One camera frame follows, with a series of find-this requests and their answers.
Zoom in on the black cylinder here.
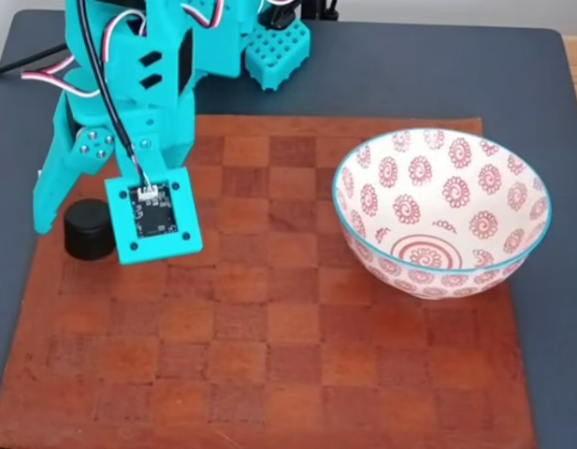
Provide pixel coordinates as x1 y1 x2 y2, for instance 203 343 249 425
64 198 116 261

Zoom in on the white bowl red flower pattern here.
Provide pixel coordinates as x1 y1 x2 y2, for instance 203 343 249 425
332 128 554 301

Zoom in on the brown leather chessboard mat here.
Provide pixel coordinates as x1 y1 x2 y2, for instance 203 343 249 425
0 114 538 449

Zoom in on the thin camera cable white plug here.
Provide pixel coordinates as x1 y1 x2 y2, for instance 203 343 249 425
77 0 161 201

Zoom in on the teal square camera box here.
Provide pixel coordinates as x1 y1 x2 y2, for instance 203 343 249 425
104 167 204 267

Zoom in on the red white black servo wire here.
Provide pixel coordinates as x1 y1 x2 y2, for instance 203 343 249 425
180 0 226 29
20 8 147 99

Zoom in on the thick black cable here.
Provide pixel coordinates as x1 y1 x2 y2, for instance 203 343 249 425
0 42 68 79

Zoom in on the black metal post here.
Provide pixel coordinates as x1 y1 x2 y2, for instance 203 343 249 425
300 0 339 22

